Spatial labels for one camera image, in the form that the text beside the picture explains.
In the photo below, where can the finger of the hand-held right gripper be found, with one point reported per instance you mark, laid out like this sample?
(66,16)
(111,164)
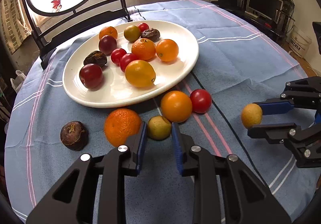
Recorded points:
(273,132)
(275,108)

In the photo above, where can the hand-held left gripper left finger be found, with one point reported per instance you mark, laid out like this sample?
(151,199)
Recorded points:
(141,143)

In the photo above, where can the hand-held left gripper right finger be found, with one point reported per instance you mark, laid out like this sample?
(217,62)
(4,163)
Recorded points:
(176,146)

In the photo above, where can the yellow-green jujube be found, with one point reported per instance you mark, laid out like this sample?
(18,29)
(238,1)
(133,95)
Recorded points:
(132,33)
(159,127)

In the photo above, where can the yellow jujube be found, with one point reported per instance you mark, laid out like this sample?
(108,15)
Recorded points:
(251,115)

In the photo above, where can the white ceramic plate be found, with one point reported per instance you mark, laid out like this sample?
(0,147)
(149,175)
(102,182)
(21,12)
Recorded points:
(112,92)

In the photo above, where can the yellow-orange kumquat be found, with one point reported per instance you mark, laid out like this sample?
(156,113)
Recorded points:
(140,73)

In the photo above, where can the red cherry tomato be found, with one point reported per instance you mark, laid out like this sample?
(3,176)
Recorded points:
(143,27)
(200,101)
(118,56)
(128,62)

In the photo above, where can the dark red plum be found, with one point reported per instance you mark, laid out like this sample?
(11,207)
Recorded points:
(107,44)
(91,76)

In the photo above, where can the rough-skinned mandarin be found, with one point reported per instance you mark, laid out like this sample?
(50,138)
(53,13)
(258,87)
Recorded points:
(143,49)
(120,126)

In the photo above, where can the white plastic bucket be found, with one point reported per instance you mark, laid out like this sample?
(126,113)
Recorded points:
(299,40)

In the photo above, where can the blue striped tablecloth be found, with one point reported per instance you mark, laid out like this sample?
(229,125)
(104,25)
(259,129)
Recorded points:
(238,63)

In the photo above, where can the computer monitor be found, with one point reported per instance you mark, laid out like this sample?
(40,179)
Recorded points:
(264,3)

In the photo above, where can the white plastic bag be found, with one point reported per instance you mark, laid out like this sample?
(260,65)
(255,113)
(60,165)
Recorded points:
(17,81)

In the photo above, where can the beige checked curtain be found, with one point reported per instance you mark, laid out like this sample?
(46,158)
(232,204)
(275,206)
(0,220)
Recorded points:
(12,18)

